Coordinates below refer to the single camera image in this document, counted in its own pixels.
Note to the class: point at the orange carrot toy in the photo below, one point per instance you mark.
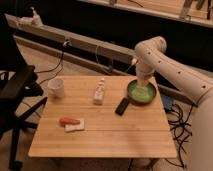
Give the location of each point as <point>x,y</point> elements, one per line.
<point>68,121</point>

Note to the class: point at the blue box on floor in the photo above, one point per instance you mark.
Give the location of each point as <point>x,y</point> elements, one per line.
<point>167,101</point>

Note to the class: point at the white bottle lying on table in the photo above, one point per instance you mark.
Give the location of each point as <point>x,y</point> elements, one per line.
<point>99,92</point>

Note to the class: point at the white mug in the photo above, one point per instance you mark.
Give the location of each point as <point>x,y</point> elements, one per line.
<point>56,87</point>

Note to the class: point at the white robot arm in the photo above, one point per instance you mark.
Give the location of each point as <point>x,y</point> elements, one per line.
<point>195,85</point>

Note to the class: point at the green frying pan black handle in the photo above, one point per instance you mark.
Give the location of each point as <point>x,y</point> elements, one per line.
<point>136,95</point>

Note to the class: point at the black office chair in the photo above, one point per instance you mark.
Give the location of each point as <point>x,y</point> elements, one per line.
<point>17,81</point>

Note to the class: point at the long metal rail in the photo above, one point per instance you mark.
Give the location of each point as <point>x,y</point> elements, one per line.
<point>83,43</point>

